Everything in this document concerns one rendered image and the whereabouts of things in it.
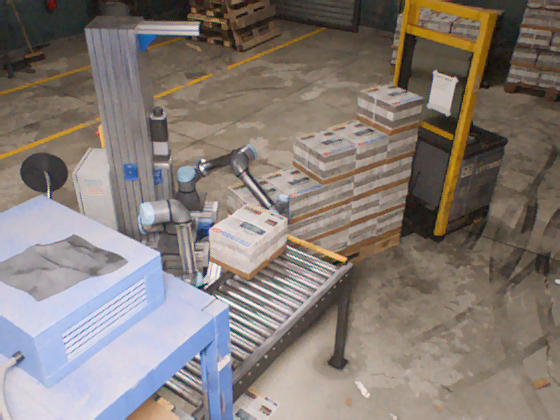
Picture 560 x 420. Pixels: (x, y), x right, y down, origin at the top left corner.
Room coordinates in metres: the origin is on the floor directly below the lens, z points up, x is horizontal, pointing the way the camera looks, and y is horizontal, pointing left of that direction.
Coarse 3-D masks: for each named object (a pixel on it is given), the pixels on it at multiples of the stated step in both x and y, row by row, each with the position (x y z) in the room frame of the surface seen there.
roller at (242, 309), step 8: (216, 296) 2.32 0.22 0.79; (224, 296) 2.31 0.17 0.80; (232, 304) 2.25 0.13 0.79; (240, 304) 2.25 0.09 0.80; (240, 312) 2.21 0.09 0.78; (248, 312) 2.19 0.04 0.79; (256, 312) 2.18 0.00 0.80; (256, 320) 2.15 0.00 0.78; (264, 320) 2.13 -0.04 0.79; (272, 320) 2.12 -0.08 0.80; (272, 328) 2.09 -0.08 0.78
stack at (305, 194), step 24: (288, 168) 3.73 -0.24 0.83; (240, 192) 3.38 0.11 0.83; (288, 192) 3.38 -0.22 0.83; (312, 192) 3.41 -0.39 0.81; (336, 192) 3.54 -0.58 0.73; (360, 192) 3.66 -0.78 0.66; (312, 216) 3.43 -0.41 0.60; (336, 216) 3.54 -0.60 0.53; (360, 216) 3.67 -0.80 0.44; (288, 240) 3.32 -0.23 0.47; (336, 240) 3.55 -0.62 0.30; (360, 240) 3.69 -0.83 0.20
